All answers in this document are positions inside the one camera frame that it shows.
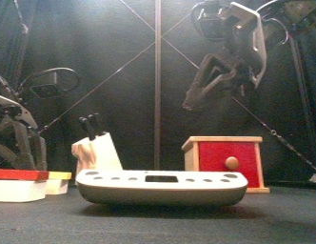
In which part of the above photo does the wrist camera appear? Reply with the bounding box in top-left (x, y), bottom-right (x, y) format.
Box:
top-left (27, 71), bottom-right (64, 100)
top-left (192, 0), bottom-right (229, 42)

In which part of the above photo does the yellow egg sushi toy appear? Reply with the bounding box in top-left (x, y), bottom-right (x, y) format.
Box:
top-left (44, 171), bottom-right (74, 195)

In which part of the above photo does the black right camera cable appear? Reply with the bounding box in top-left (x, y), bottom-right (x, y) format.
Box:
top-left (255, 16), bottom-right (291, 46)

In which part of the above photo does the white toy kitchen scale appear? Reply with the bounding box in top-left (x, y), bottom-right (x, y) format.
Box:
top-left (74, 168), bottom-right (250, 207)

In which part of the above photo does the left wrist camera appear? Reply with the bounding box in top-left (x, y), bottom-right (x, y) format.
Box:
top-left (27, 71), bottom-right (64, 100)

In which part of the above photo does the thin diagonal brace wire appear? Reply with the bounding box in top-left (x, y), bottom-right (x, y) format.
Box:
top-left (118, 0), bottom-right (316, 174)
top-left (36, 12), bottom-right (196, 134)

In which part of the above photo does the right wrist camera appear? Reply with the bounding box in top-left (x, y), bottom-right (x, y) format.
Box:
top-left (192, 0), bottom-right (229, 42)

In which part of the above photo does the black camera cable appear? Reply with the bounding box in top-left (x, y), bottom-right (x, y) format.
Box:
top-left (17, 67), bottom-right (82, 96)
top-left (255, 16), bottom-right (291, 46)

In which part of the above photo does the wooden box with red drawer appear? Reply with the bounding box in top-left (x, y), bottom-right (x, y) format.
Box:
top-left (180, 135), bottom-right (271, 194)

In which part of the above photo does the wooden toy knife block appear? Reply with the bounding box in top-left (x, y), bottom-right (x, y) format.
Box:
top-left (70, 132), bottom-right (123, 186)

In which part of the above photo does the grey vertical frame pole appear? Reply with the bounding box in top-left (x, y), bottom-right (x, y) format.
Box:
top-left (152, 0), bottom-right (163, 171)

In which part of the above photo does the black left camera cable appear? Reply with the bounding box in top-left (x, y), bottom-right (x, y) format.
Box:
top-left (17, 67), bottom-right (82, 96)

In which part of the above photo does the red tuna sushi toy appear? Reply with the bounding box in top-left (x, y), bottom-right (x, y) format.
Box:
top-left (0, 168), bottom-right (51, 203)

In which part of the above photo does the black toy knife handle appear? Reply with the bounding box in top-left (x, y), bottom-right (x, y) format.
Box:
top-left (88, 112), bottom-right (107, 137)
top-left (78, 116), bottom-right (96, 141)

